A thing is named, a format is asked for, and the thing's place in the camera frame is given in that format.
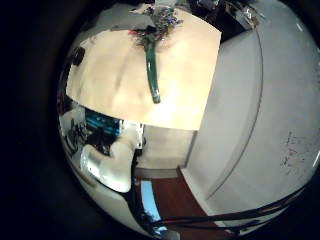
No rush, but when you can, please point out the light blue floor mat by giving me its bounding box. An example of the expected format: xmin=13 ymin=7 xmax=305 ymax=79
xmin=139 ymin=180 xmax=168 ymax=233

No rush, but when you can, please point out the black cable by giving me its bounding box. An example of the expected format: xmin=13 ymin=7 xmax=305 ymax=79
xmin=131 ymin=149 xmax=306 ymax=234

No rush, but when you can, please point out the blue box under table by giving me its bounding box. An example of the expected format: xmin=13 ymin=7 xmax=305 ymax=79
xmin=84 ymin=109 xmax=122 ymax=136

